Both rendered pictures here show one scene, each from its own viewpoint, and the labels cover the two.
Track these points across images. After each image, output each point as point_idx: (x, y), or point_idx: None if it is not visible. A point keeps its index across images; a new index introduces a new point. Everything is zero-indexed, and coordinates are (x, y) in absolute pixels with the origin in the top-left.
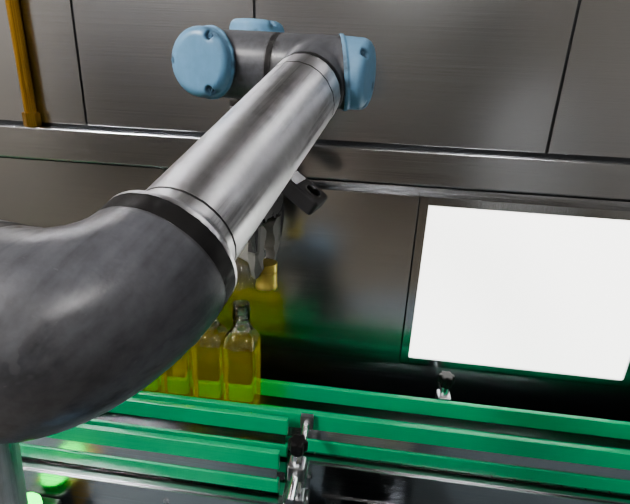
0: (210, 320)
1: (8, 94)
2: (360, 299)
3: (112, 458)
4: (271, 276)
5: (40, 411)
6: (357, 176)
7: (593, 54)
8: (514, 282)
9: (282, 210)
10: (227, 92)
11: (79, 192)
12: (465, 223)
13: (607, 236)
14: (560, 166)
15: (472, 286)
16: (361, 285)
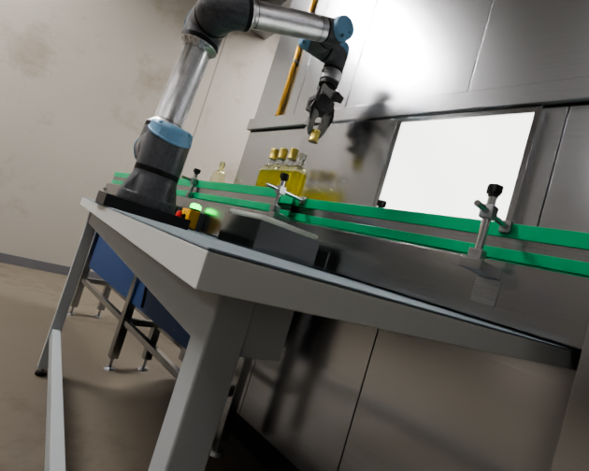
0: (243, 10)
1: (276, 107)
2: (361, 175)
3: (228, 197)
4: (314, 133)
5: (208, 4)
6: (375, 115)
7: (492, 44)
8: (438, 159)
9: (332, 116)
10: (310, 46)
11: (280, 141)
12: (417, 129)
13: (493, 125)
14: (468, 93)
15: (415, 164)
16: (363, 167)
